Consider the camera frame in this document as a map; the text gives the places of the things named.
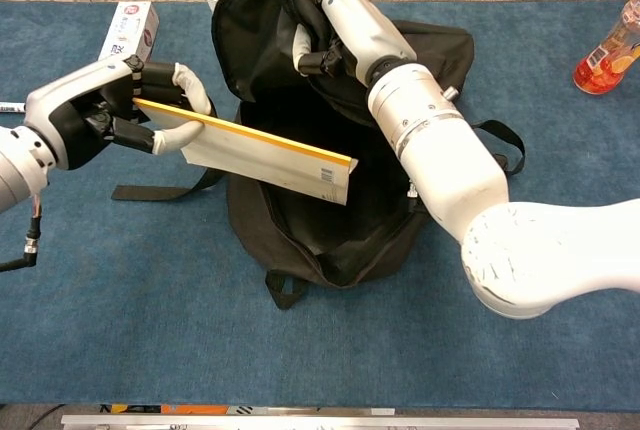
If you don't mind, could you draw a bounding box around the black fabric backpack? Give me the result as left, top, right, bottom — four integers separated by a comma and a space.
110, 0, 526, 310

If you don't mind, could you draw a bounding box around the blue felt table cover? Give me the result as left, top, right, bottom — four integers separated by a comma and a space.
0, 0, 640, 414

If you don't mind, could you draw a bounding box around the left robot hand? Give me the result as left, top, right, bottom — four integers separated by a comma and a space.
24, 54, 214, 171

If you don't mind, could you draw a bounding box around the black arm cable with connector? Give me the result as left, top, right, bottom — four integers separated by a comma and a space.
0, 194, 45, 272

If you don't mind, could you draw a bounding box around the white pink toothpaste box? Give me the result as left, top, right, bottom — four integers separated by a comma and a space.
98, 1, 160, 64

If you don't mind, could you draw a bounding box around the aluminium profile rail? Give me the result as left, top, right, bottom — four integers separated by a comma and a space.
60, 414, 581, 430

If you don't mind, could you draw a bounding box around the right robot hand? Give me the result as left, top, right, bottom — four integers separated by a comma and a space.
292, 0, 419, 86

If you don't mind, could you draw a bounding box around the orange drink bottle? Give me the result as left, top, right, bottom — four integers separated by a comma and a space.
573, 0, 640, 96

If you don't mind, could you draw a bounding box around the white and yellow book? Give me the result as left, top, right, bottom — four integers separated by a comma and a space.
133, 97, 359, 206

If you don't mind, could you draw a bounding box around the colourful printed label strip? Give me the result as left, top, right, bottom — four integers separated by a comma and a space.
97, 403, 396, 417

